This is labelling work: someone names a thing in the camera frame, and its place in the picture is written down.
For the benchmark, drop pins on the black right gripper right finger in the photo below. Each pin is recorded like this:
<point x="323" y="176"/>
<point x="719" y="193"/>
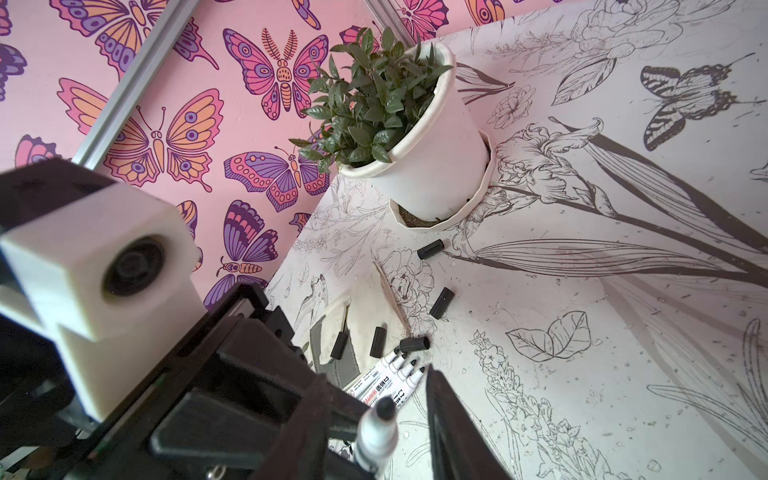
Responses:
<point x="458" y="450"/>

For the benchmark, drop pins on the black pen cap on glove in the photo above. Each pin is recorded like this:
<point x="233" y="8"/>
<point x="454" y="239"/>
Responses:
<point x="339" y="345"/>
<point x="378" y="342"/>

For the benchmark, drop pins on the white plant pot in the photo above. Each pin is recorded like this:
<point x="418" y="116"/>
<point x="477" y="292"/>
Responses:
<point x="441" y="155"/>

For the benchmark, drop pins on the black pen cap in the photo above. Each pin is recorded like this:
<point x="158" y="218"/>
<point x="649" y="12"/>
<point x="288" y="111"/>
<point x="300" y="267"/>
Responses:
<point x="339" y="345"/>
<point x="431" y="249"/>
<point x="378" y="342"/>
<point x="414" y="344"/>
<point x="442" y="303"/>

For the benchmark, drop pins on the white pot saucer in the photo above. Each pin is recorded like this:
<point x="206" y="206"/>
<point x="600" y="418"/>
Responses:
<point x="410" y="222"/>

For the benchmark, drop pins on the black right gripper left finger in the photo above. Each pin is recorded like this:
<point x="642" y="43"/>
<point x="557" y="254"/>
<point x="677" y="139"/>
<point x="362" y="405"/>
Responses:
<point x="302" y="444"/>

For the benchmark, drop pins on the green potted plant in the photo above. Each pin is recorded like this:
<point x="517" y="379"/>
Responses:
<point x="364" y="116"/>

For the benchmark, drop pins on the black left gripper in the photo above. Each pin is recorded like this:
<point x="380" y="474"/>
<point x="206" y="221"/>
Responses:
<point x="212" y="409"/>

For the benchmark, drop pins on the white marker pen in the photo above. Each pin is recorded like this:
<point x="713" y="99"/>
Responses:
<point x="401" y="390"/>
<point x="385" y="383"/>
<point x="370" y="377"/>
<point x="377" y="435"/>

